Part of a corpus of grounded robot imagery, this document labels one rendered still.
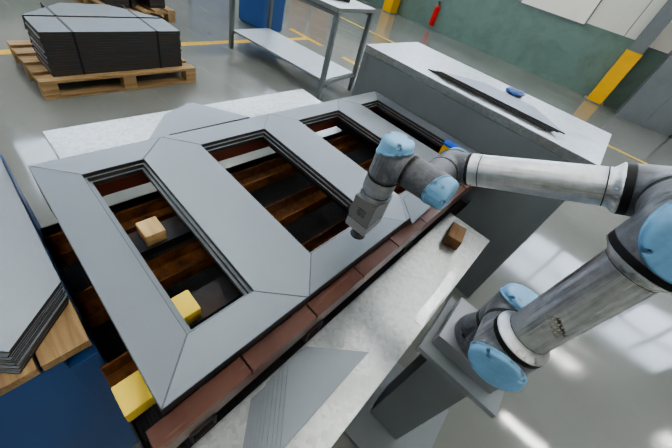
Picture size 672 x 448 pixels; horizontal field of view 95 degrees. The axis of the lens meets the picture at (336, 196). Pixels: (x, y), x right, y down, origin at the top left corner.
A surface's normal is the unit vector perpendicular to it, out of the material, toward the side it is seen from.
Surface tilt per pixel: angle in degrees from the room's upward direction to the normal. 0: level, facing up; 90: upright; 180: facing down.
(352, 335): 0
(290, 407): 0
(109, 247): 0
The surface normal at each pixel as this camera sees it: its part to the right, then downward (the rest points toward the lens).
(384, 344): 0.25, -0.73
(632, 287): -0.52, 0.43
